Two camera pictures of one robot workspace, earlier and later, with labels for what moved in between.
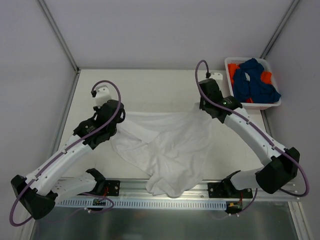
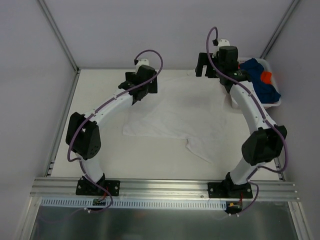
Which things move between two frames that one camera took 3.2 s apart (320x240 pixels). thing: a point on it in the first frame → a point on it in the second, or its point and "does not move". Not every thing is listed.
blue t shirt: x=259 y=92 does not move
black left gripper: x=116 y=113 → x=152 y=83
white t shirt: x=173 y=149 → x=193 y=108
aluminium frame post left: x=44 y=6 does not move
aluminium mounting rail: x=141 y=189 does not move
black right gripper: x=206 y=106 → x=202 y=64
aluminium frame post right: x=292 y=5 does not move
